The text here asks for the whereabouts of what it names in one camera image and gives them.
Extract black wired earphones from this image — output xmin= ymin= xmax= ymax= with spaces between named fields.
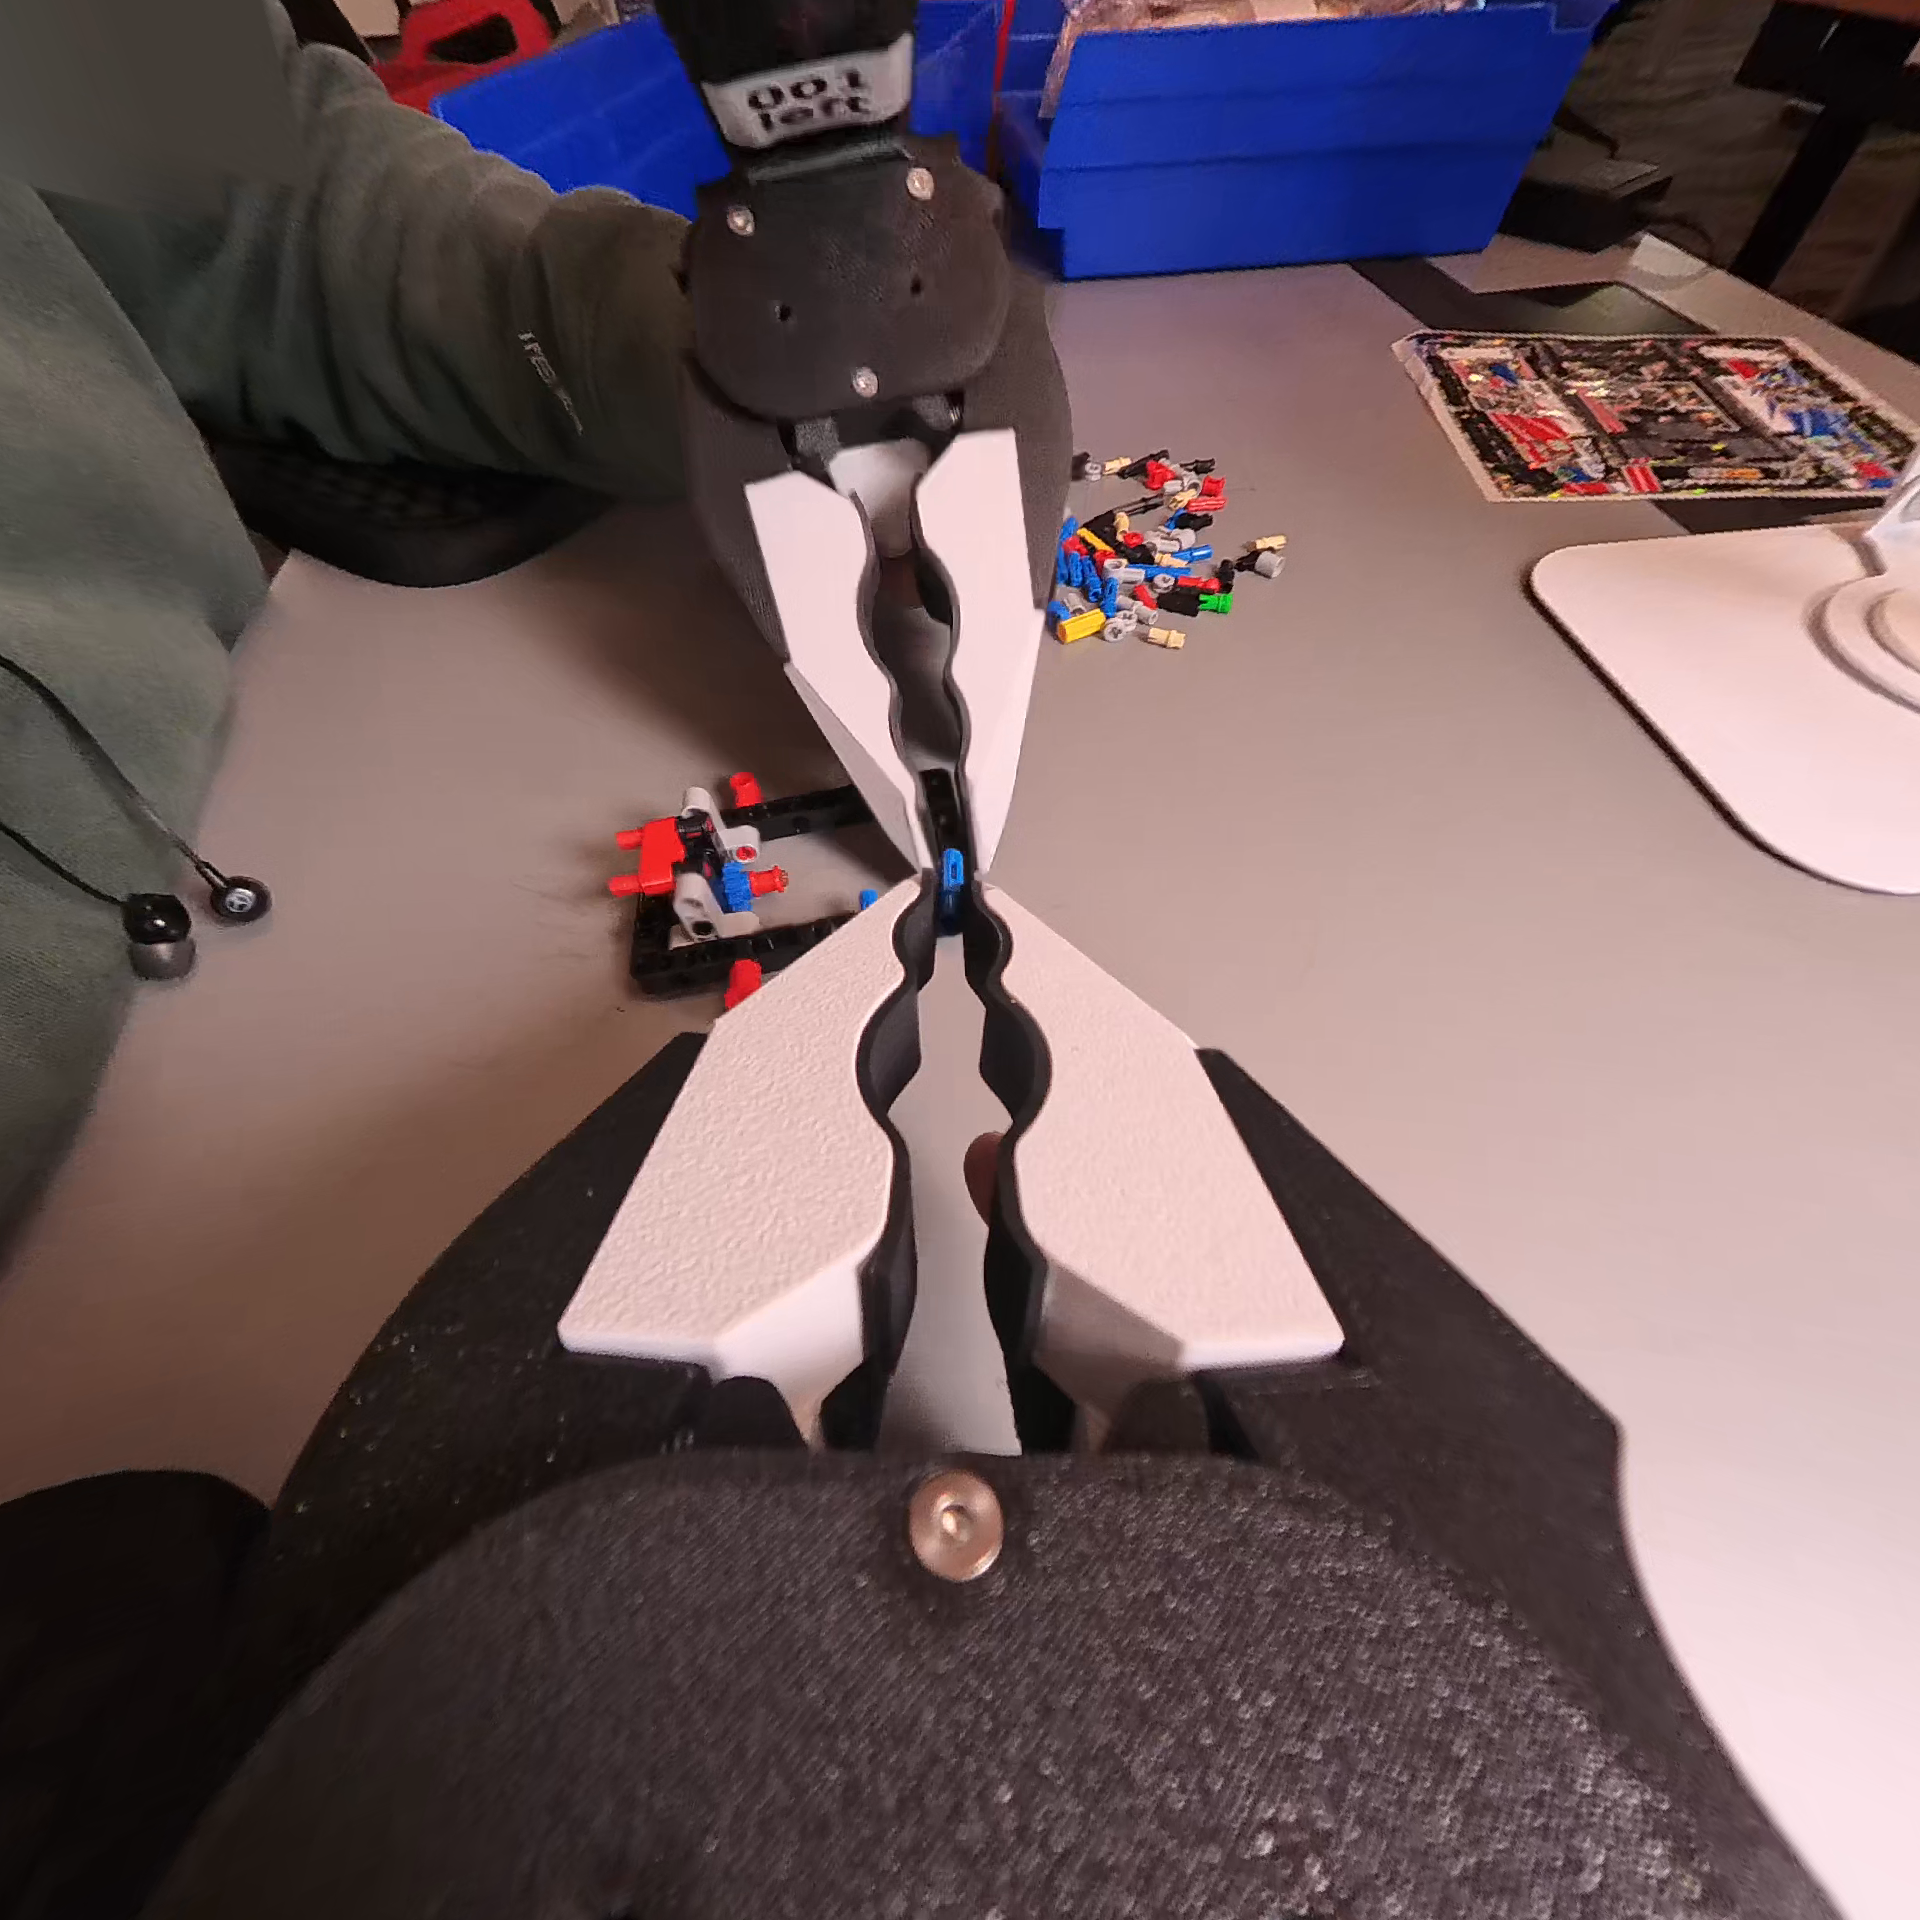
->
xmin=0 ymin=652 xmax=276 ymax=984

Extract black flat device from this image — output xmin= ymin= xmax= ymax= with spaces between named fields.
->
xmin=1501 ymin=132 xmax=1677 ymax=246

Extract person's left forearm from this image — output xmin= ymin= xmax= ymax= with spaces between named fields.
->
xmin=44 ymin=44 xmax=700 ymax=498

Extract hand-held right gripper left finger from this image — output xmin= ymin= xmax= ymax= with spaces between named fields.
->
xmin=559 ymin=875 xmax=926 ymax=1449

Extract black knit cloth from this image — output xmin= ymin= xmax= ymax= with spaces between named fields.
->
xmin=0 ymin=1470 xmax=276 ymax=1920
xmin=210 ymin=434 xmax=618 ymax=589

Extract clear bags of parts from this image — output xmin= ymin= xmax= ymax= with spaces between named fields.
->
xmin=1056 ymin=0 xmax=1503 ymax=30

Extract pile of small lego pieces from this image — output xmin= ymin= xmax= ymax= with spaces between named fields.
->
xmin=1056 ymin=446 xmax=1293 ymax=650

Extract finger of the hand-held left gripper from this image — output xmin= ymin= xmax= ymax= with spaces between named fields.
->
xmin=744 ymin=476 xmax=926 ymax=880
xmin=911 ymin=431 xmax=1051 ymax=875

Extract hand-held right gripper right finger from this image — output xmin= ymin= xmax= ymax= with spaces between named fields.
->
xmin=966 ymin=882 xmax=1349 ymax=1449

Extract lego instruction booklet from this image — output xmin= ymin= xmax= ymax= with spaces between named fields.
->
xmin=1395 ymin=330 xmax=1920 ymax=504

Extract red handle object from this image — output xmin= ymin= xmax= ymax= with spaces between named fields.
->
xmin=374 ymin=0 xmax=560 ymax=109

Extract blue plastic bin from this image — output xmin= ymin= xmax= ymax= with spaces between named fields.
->
xmin=433 ymin=13 xmax=727 ymax=227
xmin=997 ymin=0 xmax=1600 ymax=281

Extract black lego frame assembly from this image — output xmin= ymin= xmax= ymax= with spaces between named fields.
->
xmin=606 ymin=767 xmax=971 ymax=1009

